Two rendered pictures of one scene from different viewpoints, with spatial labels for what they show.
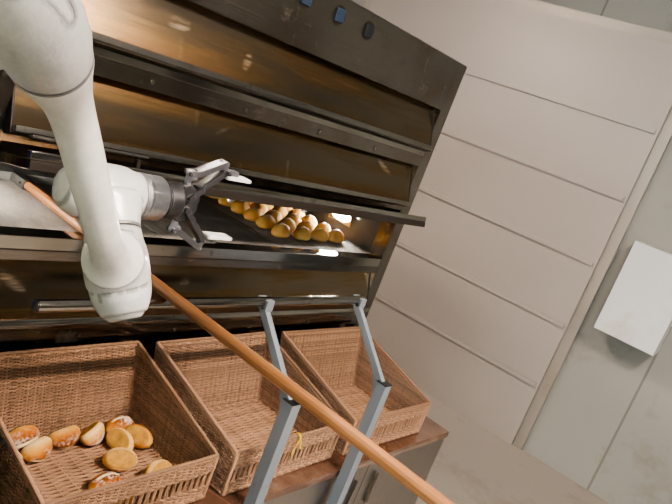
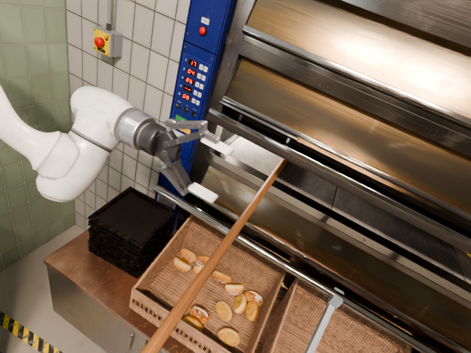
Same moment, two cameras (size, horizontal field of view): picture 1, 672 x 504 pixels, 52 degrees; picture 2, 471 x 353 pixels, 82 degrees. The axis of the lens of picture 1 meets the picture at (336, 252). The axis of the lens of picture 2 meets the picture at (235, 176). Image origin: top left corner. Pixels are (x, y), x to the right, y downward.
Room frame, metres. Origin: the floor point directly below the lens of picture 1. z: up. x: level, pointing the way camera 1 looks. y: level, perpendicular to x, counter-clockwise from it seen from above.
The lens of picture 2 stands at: (1.32, -0.24, 1.84)
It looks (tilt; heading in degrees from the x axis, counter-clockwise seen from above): 34 degrees down; 68
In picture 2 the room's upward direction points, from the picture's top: 21 degrees clockwise
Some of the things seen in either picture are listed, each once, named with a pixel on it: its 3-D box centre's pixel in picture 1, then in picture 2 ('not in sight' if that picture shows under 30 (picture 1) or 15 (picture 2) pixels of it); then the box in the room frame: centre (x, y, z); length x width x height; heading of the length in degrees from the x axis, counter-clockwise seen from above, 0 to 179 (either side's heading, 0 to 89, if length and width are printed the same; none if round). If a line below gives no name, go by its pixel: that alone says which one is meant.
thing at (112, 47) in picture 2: not in sight; (107, 42); (1.07, 1.16, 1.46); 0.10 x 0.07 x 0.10; 144
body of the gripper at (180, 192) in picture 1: (177, 201); (162, 143); (1.35, 0.34, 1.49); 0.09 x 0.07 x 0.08; 144
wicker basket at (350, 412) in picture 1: (353, 383); not in sight; (2.67, -0.26, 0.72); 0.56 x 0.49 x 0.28; 144
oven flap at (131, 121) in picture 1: (271, 152); (462, 184); (2.32, 0.32, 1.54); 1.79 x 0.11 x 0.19; 144
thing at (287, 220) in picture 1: (270, 210); not in sight; (3.05, 0.34, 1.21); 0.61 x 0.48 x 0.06; 54
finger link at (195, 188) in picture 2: (216, 236); (202, 192); (1.45, 0.26, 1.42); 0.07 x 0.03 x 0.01; 144
